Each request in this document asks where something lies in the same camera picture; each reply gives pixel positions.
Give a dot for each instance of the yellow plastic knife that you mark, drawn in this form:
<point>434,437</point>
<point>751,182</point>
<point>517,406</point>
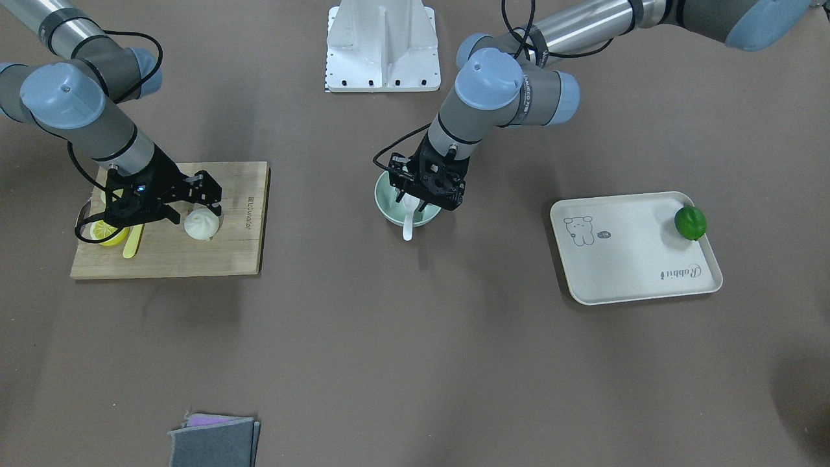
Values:
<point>133,240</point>

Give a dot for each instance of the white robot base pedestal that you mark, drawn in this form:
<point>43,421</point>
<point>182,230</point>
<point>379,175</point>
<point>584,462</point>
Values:
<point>382,46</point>

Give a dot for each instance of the white ceramic spoon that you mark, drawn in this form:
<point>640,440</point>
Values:
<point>410,217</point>

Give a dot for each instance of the wooden cutting board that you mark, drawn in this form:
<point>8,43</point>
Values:
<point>166,251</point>

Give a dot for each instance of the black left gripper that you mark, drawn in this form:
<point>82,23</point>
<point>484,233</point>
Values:
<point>399,182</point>

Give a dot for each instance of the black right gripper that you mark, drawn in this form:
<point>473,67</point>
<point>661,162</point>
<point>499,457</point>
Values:
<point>170,181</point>

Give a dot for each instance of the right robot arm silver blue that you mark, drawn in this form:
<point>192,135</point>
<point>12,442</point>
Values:
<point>77,99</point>

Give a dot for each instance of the grey folded cloth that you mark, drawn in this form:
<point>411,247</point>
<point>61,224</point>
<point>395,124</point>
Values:
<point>215,440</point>

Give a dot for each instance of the white steamed bun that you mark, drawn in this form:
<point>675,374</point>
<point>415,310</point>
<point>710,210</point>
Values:
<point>201,224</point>

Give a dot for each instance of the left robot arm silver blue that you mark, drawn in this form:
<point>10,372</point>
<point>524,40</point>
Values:
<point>503,81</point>

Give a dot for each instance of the green lime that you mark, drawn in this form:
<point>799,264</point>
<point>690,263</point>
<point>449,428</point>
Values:
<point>690,222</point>

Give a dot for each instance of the mint green bowl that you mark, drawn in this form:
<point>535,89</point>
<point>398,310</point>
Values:
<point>385,198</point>

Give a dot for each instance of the cream rectangular tray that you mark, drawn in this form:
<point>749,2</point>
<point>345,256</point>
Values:
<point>626,247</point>

